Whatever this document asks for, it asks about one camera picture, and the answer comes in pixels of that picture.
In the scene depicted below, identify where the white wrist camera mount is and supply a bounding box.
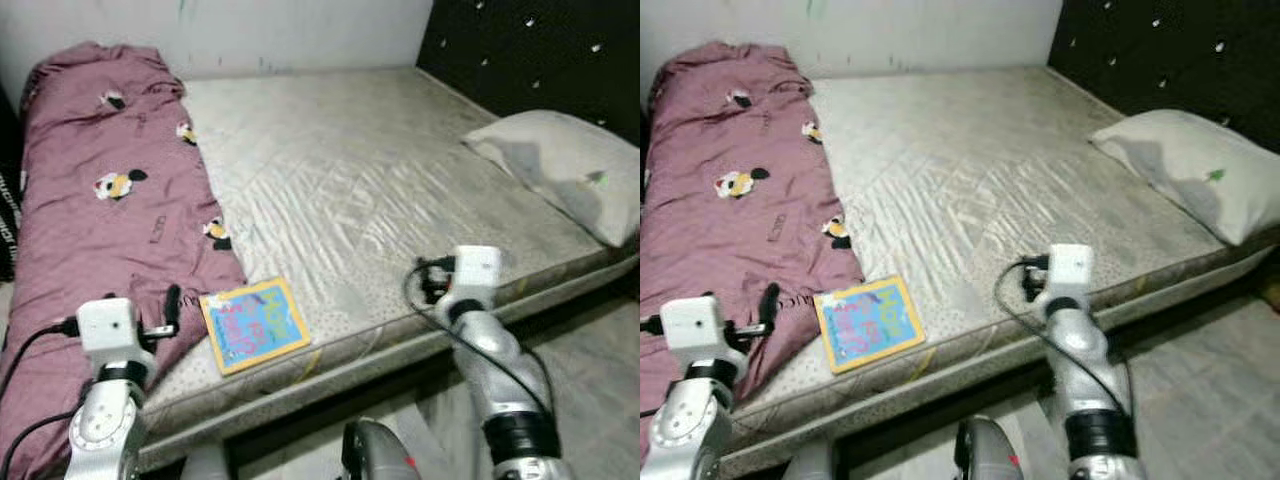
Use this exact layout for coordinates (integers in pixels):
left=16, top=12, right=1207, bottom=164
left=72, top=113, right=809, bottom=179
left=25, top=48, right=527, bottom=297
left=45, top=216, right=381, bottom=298
left=1040, top=243, right=1096, bottom=313
left=77, top=297, right=143, bottom=363
left=445, top=246, right=504, bottom=319
left=660, top=295, right=749, bottom=373

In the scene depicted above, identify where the dark bed frame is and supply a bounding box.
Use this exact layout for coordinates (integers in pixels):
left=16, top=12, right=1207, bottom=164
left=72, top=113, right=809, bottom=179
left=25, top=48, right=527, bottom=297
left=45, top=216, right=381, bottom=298
left=835, top=255, right=1280, bottom=480
left=140, top=262, right=641, bottom=480

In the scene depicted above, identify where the black white striped cloth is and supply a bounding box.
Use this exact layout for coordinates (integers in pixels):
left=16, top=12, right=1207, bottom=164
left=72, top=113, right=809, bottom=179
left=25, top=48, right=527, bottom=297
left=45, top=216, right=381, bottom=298
left=0, top=85, right=23, bottom=283

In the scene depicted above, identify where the silver robot right leg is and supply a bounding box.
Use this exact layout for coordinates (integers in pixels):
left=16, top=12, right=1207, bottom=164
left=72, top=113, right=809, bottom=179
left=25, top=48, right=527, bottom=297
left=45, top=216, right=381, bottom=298
left=340, top=418, right=423, bottom=480
left=955, top=415, right=1026, bottom=480

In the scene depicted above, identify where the dark tufted headboard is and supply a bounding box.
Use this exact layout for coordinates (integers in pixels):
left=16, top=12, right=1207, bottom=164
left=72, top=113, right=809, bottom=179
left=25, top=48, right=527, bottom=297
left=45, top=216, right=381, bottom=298
left=1045, top=0, right=1280, bottom=156
left=415, top=0, right=641, bottom=146

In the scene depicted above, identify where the silver robot left leg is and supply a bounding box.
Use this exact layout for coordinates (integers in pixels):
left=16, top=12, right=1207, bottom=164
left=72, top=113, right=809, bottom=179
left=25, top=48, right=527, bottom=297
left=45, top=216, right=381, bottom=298
left=785, top=440, right=836, bottom=480
left=180, top=440, right=233, bottom=480

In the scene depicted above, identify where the white pillow green tree print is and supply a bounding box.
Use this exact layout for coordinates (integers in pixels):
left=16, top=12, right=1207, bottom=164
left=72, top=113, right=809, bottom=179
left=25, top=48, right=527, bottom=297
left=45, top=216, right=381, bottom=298
left=1088, top=108, right=1280, bottom=247
left=462, top=108, right=641, bottom=249

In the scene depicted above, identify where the yellow blue children's book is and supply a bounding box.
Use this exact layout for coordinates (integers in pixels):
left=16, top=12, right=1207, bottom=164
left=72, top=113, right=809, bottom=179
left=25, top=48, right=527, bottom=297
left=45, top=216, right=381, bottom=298
left=198, top=276, right=313, bottom=377
left=812, top=275, right=928, bottom=376

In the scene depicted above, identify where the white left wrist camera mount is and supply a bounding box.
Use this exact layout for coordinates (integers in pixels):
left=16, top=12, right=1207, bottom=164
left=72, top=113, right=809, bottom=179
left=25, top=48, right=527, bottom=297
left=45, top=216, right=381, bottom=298
left=77, top=297, right=143, bottom=363
left=660, top=295, right=749, bottom=373

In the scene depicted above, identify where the grey quilted leaf-print mattress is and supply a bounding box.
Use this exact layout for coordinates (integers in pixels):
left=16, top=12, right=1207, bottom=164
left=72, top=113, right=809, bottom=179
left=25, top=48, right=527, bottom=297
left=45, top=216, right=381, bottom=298
left=135, top=65, right=641, bottom=471
left=720, top=65, right=1280, bottom=479

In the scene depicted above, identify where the silver robot leg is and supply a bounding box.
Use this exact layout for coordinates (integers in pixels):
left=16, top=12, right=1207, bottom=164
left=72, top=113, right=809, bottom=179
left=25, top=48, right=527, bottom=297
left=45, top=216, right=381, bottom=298
left=785, top=440, right=836, bottom=480
left=180, top=440, right=233, bottom=480
left=955, top=415, right=1026, bottom=480
left=340, top=418, right=423, bottom=480

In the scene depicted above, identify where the mauve panda print blanket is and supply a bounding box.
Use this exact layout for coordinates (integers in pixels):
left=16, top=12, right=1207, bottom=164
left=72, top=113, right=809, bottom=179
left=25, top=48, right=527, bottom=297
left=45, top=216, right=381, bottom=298
left=0, top=40, right=249, bottom=480
left=640, top=40, right=869, bottom=421

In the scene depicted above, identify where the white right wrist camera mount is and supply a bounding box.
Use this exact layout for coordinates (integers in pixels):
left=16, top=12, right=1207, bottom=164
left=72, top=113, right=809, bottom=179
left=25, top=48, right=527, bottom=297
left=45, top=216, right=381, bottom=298
left=1040, top=243, right=1096, bottom=313
left=445, top=246, right=504, bottom=319

